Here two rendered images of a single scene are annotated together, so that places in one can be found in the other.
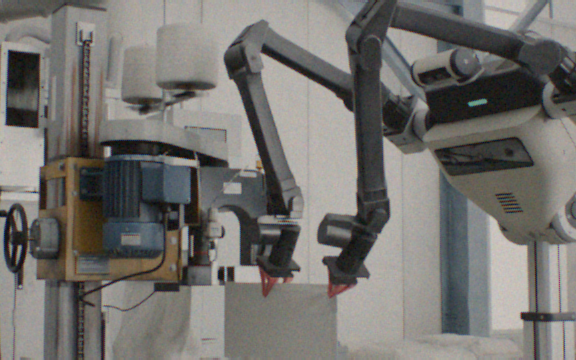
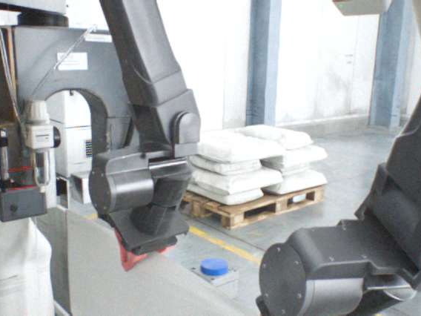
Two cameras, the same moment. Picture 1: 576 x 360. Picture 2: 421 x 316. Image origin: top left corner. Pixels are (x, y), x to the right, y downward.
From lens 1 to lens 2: 1.71 m
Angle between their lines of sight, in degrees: 20
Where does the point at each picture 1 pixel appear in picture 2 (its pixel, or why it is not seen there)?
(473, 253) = (270, 61)
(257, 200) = (114, 78)
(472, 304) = (267, 95)
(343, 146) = not seen: outside the picture
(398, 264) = (221, 67)
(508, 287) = (287, 81)
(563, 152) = not seen: outside the picture
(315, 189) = (167, 15)
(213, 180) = (38, 49)
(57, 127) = not seen: outside the picture
